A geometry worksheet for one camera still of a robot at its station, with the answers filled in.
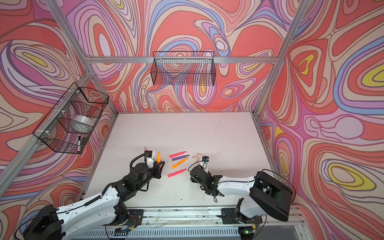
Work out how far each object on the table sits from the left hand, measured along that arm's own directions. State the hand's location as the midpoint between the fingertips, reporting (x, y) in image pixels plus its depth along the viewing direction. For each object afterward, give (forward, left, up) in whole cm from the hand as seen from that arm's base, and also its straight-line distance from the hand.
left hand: (166, 162), depth 81 cm
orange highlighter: (+15, +17, -11) cm, 25 cm away
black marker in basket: (+2, +41, +13) cm, 43 cm away
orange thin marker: (+5, -6, -11) cm, 13 cm away
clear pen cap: (+9, -16, -11) cm, 22 cm away
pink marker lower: (-2, -5, -11) cm, 12 cm away
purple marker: (+8, -6, -11) cm, 15 cm away
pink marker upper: (+11, -5, -11) cm, 16 cm away
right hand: (-3, -16, -11) cm, 20 cm away
